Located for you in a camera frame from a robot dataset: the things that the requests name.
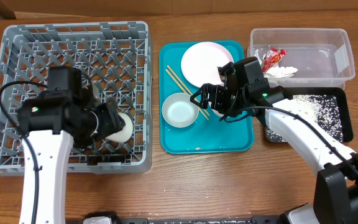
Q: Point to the teal plastic tray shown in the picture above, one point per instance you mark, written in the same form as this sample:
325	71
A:
204	135

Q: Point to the grey bowl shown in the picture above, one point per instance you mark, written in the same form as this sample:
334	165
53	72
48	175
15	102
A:
178	111

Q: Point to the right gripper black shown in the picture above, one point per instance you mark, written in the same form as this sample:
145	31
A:
212	96

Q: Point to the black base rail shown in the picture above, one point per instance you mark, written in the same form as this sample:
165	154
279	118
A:
112	218

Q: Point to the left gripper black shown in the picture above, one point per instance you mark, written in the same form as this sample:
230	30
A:
114	123

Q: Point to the wooden chopstick lower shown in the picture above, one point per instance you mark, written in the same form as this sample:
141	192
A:
203	112

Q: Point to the pink bowl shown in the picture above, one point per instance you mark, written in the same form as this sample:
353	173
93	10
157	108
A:
215	112

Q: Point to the black waste tray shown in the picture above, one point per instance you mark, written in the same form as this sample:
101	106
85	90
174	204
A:
341	102

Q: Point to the wooden chopstick upper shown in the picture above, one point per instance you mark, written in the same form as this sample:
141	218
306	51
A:
182	83

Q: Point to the rice and food leftovers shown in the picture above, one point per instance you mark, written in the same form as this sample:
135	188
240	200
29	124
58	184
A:
323	109

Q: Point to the clear plastic bin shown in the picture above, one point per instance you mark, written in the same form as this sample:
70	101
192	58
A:
323	57

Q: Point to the grey plastic dishwasher rack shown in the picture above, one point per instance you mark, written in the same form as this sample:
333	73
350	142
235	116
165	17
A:
115	56

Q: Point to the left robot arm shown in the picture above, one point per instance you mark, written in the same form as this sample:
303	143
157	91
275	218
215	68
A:
63	116

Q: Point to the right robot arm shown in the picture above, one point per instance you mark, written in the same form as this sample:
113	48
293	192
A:
335	165

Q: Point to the red snack wrapper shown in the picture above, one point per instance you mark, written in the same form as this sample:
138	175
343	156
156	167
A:
272	58

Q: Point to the large pink plate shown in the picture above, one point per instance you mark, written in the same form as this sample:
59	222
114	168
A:
199	64

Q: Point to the wooden chopstick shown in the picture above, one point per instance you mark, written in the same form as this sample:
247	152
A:
182	83
203	112

